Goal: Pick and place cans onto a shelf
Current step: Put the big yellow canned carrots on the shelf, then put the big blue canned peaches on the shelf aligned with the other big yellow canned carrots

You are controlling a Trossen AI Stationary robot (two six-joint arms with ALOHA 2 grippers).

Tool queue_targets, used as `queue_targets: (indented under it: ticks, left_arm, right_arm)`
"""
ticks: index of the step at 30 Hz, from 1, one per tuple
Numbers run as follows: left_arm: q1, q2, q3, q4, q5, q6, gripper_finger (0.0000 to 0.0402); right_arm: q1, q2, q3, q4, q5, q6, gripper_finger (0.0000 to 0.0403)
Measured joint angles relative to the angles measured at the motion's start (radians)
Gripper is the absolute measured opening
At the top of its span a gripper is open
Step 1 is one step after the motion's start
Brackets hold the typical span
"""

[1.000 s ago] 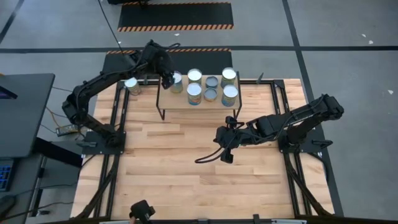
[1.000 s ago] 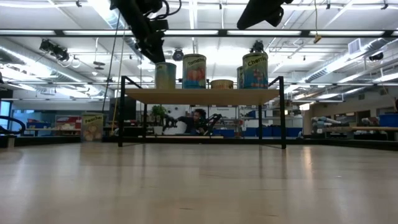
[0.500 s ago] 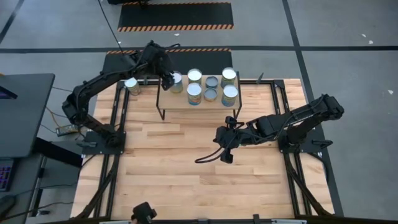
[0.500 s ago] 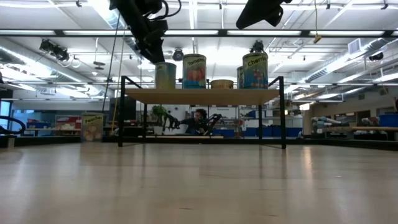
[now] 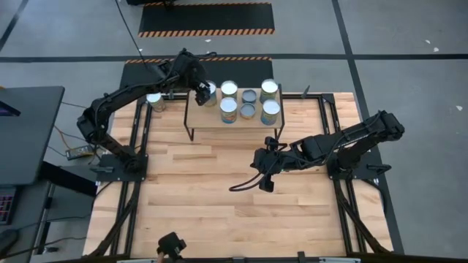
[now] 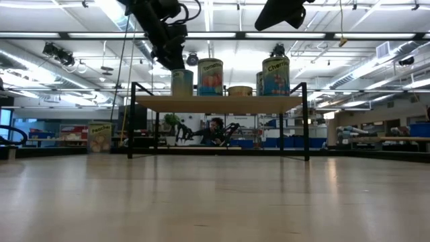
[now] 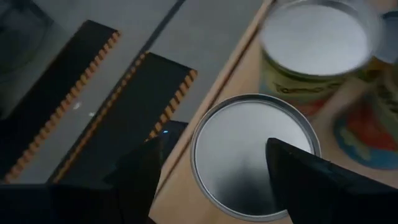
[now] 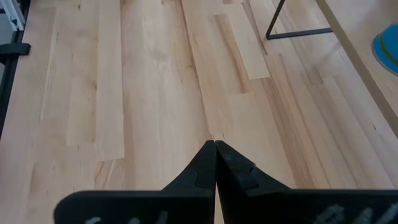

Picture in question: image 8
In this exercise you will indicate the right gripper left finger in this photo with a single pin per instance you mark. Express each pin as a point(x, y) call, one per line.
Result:
point(174, 205)

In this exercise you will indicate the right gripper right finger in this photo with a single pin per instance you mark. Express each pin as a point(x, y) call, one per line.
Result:
point(267, 205)

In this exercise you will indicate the tall cherries label can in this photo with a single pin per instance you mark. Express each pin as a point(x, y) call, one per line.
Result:
point(388, 46)

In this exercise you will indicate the wooden shelf black metal frame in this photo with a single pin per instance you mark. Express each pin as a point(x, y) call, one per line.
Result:
point(357, 18)

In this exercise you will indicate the black aluminium rig frame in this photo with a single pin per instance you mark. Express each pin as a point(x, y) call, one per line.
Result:
point(14, 49)

